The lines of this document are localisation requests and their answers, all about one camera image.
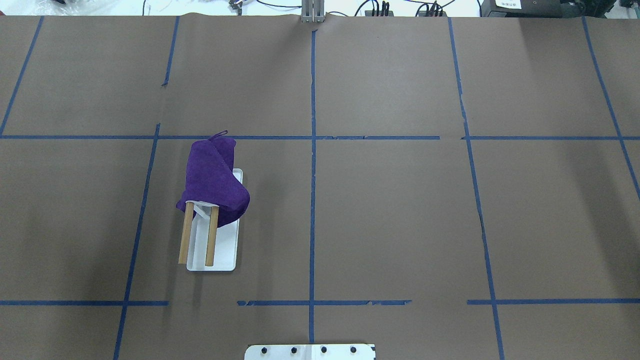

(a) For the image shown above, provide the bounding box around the purple microfibre towel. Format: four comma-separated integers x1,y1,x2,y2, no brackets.
176,130,250,228

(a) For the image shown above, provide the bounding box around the white towel rack base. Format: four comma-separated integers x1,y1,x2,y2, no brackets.
183,193,240,272

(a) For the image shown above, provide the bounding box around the front wooden rack rod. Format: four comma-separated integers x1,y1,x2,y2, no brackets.
205,205,219,267

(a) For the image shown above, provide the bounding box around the silver mounting plate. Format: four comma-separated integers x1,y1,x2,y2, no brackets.
244,343,377,360

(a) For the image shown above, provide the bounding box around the aluminium frame post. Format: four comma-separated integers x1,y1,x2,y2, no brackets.
301,0,326,24

